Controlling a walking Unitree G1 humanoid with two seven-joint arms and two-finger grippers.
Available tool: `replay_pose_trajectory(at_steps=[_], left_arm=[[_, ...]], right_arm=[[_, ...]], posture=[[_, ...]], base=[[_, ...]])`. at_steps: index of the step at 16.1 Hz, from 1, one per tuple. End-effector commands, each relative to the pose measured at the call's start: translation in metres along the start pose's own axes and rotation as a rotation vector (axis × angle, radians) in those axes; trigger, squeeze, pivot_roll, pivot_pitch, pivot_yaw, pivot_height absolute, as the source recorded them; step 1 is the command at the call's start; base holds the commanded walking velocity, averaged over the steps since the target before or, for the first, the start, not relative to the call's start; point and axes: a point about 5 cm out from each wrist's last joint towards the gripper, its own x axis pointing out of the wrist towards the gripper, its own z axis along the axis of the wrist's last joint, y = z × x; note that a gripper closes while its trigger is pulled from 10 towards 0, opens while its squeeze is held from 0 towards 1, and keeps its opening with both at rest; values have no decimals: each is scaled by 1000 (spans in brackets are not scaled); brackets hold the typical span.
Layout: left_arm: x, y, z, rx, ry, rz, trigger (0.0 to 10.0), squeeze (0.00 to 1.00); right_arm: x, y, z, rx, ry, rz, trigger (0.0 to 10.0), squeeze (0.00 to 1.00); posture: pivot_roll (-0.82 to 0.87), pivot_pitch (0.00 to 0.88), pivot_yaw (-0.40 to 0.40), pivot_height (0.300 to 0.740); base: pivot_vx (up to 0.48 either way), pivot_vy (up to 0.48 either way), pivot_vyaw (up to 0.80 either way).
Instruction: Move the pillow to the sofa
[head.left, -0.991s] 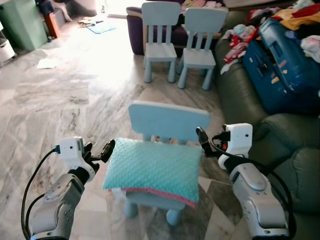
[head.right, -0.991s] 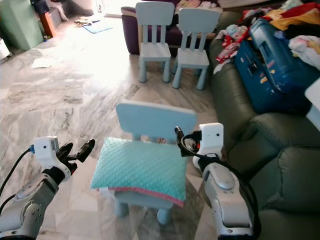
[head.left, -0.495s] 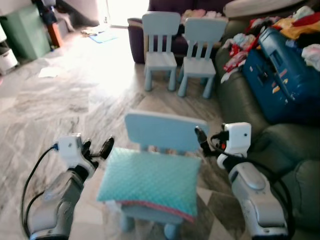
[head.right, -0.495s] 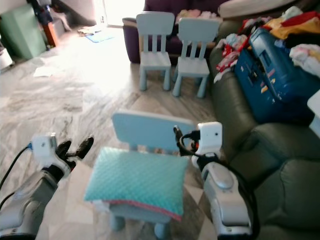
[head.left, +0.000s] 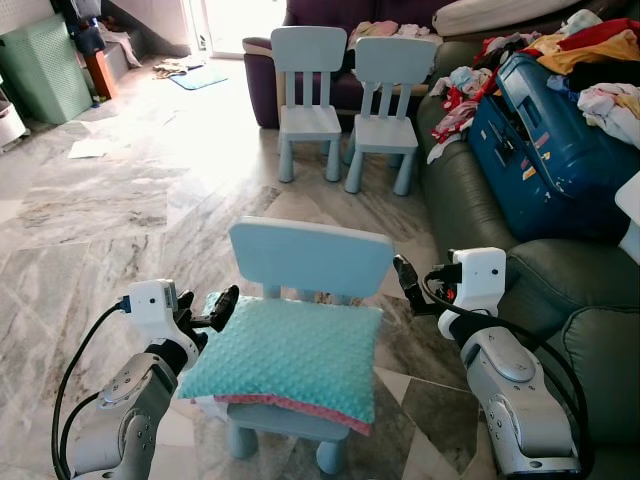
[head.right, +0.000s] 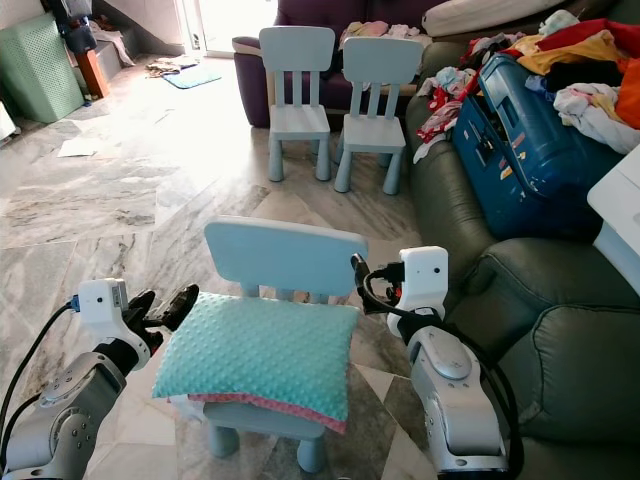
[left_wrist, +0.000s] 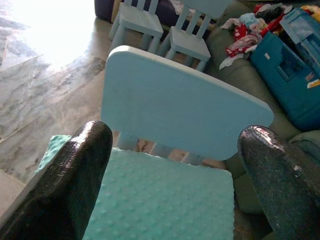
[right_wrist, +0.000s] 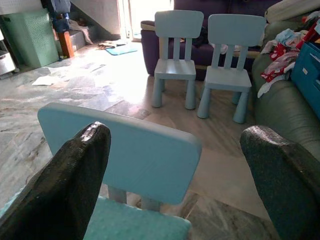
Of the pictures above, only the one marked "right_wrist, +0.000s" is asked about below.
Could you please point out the green perforated laundry basket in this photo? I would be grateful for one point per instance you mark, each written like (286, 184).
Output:
(37, 37)

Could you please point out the brown wooden stair post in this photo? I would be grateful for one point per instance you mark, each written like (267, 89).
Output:
(66, 45)

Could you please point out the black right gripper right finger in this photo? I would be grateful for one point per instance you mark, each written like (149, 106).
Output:
(290, 190)

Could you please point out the dark purple sofa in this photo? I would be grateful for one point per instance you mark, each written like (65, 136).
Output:
(148, 50)

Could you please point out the white cushion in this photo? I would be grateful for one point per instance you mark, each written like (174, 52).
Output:
(290, 10)

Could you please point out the white paper sheet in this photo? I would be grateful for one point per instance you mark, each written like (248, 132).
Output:
(46, 80)

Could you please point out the crumpled clothes pile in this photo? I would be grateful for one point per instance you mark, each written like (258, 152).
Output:
(110, 45)

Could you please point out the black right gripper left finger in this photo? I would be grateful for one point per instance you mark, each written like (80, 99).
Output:
(57, 195)

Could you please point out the light blue patterned cloth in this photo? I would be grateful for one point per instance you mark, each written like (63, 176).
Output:
(287, 36)

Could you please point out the silver metal box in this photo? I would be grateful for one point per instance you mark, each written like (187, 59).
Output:
(6, 63)

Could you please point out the turquoise pillow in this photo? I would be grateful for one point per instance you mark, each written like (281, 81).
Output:
(137, 223)

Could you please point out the grey cloth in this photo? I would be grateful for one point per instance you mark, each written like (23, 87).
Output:
(82, 31)

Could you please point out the blue storage box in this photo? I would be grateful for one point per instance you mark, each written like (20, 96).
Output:
(306, 72)

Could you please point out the white cloth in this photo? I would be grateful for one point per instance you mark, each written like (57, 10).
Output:
(268, 86)

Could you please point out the red patterned cloth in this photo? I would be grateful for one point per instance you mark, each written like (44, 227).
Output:
(280, 58)

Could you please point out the blue floor mat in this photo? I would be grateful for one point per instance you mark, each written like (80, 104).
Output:
(121, 50)

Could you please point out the beige folded cloth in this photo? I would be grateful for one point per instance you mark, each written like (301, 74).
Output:
(147, 25)

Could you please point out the light blue children's chair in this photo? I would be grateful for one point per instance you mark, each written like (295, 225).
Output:
(175, 68)
(227, 80)
(145, 160)

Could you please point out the dark blue hanging bag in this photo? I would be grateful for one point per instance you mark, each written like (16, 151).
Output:
(58, 15)

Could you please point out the red toy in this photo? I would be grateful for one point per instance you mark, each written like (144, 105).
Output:
(312, 31)

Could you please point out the grey-green leather sofa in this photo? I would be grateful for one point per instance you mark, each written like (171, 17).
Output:
(280, 115)

